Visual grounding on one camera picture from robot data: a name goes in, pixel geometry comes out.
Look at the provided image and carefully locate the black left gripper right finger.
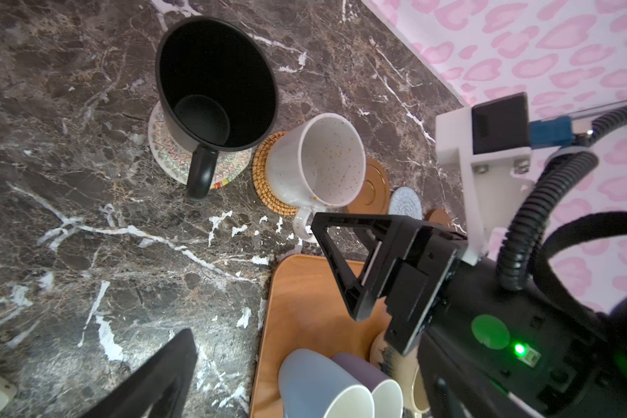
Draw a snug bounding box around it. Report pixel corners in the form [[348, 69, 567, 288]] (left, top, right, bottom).
[[417, 334, 540, 417]]

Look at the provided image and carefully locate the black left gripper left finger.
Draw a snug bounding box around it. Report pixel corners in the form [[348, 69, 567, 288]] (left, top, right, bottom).
[[84, 328, 198, 417]]

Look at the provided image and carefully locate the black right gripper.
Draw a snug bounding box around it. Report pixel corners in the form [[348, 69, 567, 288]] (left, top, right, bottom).
[[312, 212, 467, 355]]

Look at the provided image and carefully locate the purple mug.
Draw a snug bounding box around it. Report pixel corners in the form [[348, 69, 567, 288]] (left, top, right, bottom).
[[332, 353, 403, 418]]

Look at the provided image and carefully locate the dark wooden saucer coaster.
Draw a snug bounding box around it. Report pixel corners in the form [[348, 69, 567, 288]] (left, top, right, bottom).
[[346, 158, 390, 215]]

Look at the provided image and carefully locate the blue handled white mug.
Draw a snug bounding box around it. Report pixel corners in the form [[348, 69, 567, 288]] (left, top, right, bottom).
[[278, 348, 374, 418]]

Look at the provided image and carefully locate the light blue woven coaster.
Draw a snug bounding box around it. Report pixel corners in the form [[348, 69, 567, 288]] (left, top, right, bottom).
[[388, 186, 423, 220]]

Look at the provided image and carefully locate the brown wooden saucer coaster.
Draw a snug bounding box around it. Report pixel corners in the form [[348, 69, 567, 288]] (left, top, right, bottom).
[[424, 209, 454, 229]]

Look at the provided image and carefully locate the white speckled mug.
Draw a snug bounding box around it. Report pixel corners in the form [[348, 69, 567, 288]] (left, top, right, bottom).
[[265, 113, 366, 243]]

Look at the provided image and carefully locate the tan rattan coaster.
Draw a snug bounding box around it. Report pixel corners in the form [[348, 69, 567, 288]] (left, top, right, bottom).
[[252, 132, 298, 217]]

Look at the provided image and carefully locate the white woven coaster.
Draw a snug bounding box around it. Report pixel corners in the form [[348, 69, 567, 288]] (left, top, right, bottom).
[[147, 102, 254, 190]]

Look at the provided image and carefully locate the black mug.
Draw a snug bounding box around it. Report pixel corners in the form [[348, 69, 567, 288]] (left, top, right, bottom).
[[155, 17, 279, 201]]

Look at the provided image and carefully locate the beige glazed mug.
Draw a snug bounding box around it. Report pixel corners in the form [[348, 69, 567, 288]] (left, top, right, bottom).
[[369, 331, 431, 417]]

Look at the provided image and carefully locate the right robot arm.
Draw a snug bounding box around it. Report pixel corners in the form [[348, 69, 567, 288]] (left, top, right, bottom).
[[312, 212, 627, 417]]

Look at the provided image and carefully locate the orange plastic tray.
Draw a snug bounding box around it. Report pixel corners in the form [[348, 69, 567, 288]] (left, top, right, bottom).
[[249, 254, 390, 417]]

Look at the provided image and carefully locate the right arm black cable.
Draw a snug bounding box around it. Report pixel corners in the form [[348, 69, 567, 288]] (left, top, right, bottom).
[[495, 98, 627, 325]]

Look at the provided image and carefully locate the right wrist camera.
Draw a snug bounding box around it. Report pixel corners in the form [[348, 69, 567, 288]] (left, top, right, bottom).
[[434, 92, 576, 262]]

